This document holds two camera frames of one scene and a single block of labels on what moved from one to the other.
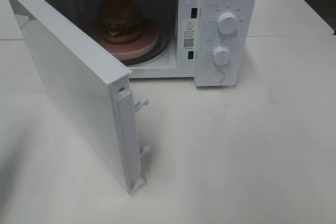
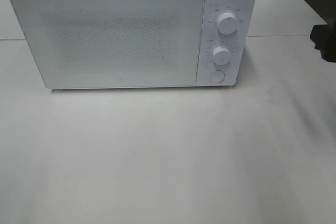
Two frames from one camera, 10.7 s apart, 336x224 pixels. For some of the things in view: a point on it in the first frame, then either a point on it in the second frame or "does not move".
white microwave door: x=95 y=90 to x=85 y=37
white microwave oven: x=199 y=25 does not move
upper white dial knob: x=227 y=23 does not move
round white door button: x=217 y=76 does not move
